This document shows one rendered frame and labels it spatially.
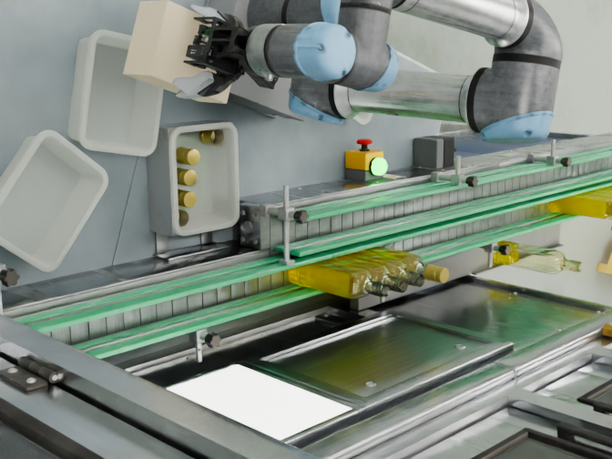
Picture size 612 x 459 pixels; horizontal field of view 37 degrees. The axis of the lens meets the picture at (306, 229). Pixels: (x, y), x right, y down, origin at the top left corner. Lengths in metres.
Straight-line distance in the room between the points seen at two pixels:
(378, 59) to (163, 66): 0.35
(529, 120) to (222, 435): 1.00
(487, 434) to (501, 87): 0.60
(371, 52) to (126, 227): 0.77
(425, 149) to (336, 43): 1.27
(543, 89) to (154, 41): 0.65
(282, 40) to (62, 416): 0.65
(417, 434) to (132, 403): 0.88
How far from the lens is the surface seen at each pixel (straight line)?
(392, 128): 2.43
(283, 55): 1.25
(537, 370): 1.90
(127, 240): 1.90
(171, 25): 1.46
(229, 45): 1.32
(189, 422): 0.73
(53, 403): 0.83
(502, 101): 1.58
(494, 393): 1.77
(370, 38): 1.31
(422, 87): 1.67
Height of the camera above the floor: 2.30
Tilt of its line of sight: 44 degrees down
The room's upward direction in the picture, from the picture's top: 102 degrees clockwise
